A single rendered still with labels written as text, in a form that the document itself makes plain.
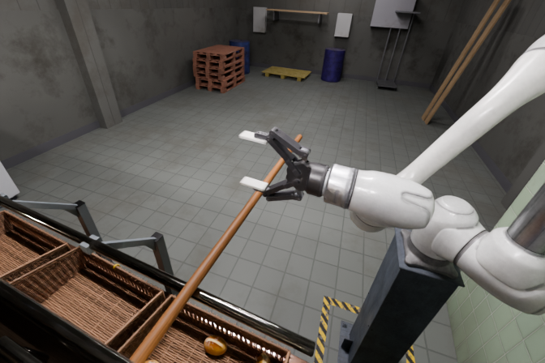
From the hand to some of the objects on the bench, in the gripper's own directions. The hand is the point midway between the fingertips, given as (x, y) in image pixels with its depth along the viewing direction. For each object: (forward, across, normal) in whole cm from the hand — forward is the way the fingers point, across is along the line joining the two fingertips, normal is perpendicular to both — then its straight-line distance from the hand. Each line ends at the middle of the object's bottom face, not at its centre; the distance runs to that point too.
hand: (246, 159), depth 62 cm
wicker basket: (+6, +91, -29) cm, 96 cm away
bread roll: (+9, +90, -11) cm, 91 cm away
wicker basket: (+127, +92, -30) cm, 159 cm away
